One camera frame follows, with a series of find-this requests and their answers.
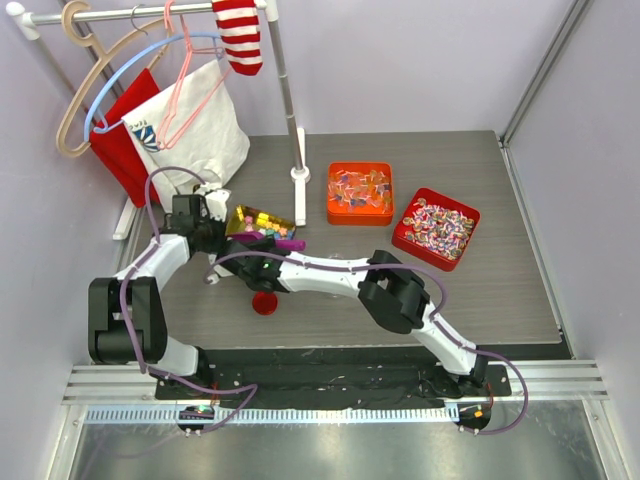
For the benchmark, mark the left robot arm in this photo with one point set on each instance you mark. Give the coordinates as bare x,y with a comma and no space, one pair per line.
126,321

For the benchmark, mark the purple plastic scoop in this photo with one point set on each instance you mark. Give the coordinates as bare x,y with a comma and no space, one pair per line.
287,244

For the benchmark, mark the orange candy box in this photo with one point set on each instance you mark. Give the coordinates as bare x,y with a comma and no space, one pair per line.
360,194

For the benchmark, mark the red white striped sock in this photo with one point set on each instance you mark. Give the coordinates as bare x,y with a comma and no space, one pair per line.
238,26

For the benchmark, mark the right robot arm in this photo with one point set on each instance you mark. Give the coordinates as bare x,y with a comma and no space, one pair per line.
390,291

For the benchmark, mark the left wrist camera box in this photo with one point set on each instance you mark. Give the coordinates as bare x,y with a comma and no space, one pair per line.
216,200

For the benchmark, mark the red jar lid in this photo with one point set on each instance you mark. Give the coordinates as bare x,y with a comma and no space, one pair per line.
265,303

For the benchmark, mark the red lollipop box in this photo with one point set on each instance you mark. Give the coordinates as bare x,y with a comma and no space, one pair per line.
436,229

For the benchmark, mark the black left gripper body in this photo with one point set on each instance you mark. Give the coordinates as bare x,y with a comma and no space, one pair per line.
213,232

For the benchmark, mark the red cloth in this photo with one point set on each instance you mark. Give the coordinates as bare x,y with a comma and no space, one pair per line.
115,148

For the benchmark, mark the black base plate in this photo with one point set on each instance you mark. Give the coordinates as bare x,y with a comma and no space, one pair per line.
372,378

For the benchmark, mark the wooden clothes hanger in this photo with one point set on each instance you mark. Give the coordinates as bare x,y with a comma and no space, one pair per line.
103,58

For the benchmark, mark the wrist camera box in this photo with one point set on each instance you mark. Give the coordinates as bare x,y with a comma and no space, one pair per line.
212,278
216,200

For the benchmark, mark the white cloth bag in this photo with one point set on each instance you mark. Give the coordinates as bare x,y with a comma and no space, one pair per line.
175,173

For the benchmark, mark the pink wire hanger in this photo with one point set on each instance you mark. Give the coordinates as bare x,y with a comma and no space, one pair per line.
198,116

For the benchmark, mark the aluminium rail frame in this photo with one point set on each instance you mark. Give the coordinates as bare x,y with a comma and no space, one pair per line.
554,425

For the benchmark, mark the white clothes rack stand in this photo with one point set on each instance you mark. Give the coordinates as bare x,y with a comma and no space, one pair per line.
28,24

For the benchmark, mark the gold tin of star candies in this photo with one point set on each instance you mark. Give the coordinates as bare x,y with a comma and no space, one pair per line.
246,219

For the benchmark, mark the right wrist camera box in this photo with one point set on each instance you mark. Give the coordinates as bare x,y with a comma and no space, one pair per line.
212,278

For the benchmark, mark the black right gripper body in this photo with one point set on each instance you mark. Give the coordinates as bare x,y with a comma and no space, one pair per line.
262,248

